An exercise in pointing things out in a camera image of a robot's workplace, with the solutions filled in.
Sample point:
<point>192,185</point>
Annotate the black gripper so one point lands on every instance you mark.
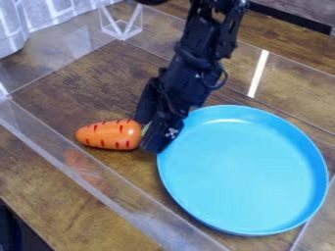
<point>182,86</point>

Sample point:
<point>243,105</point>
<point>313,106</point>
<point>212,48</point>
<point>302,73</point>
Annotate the orange toy carrot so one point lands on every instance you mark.
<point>115,135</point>

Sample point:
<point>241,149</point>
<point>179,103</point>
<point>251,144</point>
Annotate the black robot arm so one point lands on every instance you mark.
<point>211,28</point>

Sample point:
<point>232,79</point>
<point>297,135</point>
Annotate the blue plastic plate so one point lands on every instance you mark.
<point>243,171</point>

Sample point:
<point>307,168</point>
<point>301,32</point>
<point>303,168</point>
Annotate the clear acrylic back barrier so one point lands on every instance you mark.
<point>80,74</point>

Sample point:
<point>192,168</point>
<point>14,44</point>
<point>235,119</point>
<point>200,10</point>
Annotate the clear acrylic barrier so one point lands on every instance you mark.
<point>80,74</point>
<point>172,232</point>

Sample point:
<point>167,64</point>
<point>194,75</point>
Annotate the clear acrylic front barrier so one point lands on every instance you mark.
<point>172,232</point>

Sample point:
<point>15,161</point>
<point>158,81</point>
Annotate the white checkered curtain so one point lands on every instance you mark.
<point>26,16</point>

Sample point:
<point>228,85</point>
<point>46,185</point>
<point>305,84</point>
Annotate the clear acrylic corner bracket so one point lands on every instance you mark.
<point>122,22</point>

